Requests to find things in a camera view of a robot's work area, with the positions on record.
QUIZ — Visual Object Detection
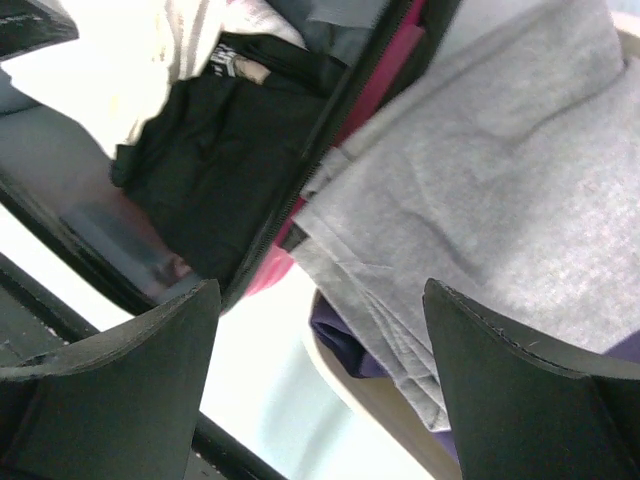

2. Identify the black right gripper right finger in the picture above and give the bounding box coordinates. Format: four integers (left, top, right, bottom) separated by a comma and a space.
423, 279, 639, 479

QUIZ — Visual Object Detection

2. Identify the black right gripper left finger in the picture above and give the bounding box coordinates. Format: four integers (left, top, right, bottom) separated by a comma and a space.
1, 281, 221, 479

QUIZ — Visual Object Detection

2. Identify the white rectangular plastic basin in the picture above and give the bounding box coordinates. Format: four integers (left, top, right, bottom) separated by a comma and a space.
305, 24, 640, 480

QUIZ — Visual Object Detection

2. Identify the purple garment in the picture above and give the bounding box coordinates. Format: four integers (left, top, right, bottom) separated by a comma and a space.
309, 291, 639, 462

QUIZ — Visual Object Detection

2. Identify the pink and teal kids suitcase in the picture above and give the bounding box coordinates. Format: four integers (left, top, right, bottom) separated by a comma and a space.
1, 1, 458, 314

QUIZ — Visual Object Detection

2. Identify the grey garment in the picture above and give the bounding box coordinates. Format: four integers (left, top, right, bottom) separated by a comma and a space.
291, 0, 640, 432

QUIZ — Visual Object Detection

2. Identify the white terry towel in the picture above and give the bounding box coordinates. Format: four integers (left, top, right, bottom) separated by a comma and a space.
1, 0, 304, 157

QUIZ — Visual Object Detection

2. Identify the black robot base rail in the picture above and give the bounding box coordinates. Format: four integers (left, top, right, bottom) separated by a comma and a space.
0, 254, 291, 480

